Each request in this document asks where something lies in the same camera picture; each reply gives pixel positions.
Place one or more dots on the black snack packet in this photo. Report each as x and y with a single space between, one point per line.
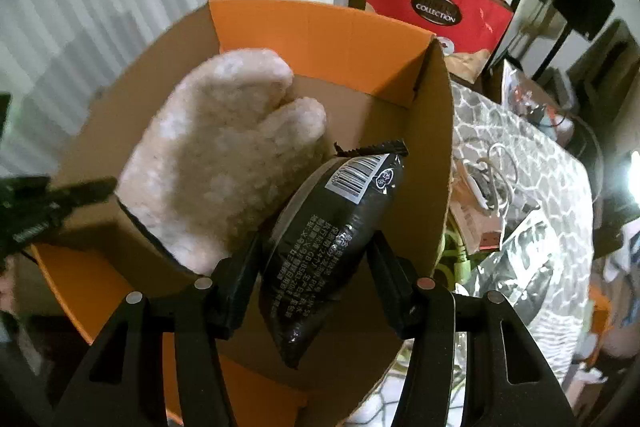
320 247

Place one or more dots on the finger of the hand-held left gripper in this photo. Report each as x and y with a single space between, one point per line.
45 202

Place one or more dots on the orange cardboard box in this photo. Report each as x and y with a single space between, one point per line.
350 57

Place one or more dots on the fluffy beige mitten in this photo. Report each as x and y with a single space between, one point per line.
210 157

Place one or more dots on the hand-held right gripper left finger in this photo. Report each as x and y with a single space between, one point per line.
240 292

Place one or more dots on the bright lamp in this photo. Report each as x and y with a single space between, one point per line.
632 177

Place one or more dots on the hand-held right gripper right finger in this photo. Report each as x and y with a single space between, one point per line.
392 292

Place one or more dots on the silver foil packet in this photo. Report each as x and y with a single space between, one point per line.
525 267

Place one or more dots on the pink box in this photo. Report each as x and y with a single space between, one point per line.
475 227

